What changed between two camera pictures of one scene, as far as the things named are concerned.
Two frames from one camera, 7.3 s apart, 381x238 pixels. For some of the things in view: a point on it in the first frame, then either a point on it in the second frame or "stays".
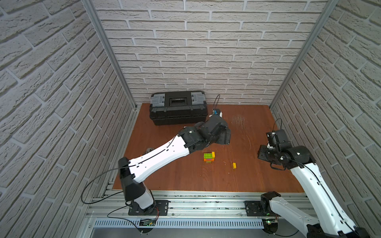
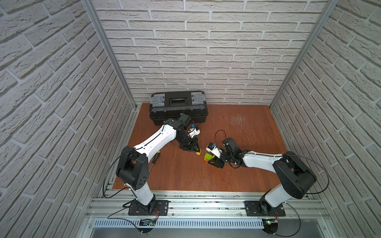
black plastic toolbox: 175,108 stays
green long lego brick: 208,155 stays
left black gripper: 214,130 to 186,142
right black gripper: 261,153 to 216,162
